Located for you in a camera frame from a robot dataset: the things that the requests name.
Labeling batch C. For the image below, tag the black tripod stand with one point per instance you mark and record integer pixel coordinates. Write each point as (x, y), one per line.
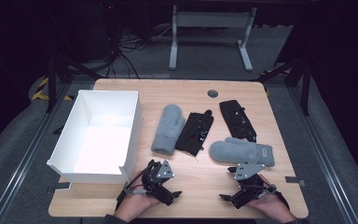
(52, 84)
(304, 84)

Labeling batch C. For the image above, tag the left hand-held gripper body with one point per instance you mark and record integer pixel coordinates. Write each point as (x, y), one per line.
(164, 171)

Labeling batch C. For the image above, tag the white box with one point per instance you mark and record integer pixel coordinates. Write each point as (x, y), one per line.
(102, 143)

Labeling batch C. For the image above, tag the grey metal table bracket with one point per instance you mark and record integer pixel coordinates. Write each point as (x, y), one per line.
(295, 180)
(59, 186)

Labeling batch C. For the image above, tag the white metal desk frame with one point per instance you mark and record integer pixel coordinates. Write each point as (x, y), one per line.
(213, 20)

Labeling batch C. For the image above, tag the person's left hand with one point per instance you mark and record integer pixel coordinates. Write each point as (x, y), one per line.
(135, 203)

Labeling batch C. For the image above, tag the grey fleece mitten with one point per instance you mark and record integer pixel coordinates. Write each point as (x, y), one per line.
(239, 151)
(167, 130)

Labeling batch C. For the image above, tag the black fingerless glove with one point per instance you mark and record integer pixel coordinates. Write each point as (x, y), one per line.
(194, 133)
(237, 121)

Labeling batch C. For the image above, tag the grey metal floor rail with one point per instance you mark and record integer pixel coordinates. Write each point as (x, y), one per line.
(28, 158)
(323, 155)

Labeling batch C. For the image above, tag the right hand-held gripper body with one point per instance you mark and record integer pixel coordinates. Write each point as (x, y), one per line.
(248, 174)

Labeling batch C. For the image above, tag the person's right hand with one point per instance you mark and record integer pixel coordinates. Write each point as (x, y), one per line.
(273, 203)

